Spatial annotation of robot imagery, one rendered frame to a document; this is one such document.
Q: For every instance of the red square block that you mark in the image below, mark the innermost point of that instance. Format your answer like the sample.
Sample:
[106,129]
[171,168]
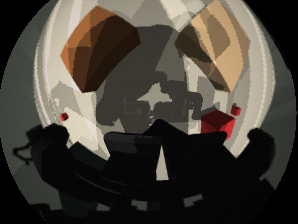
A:
[217,121]

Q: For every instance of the small red cube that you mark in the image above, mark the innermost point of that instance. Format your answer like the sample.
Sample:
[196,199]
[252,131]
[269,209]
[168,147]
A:
[64,116]
[235,111]

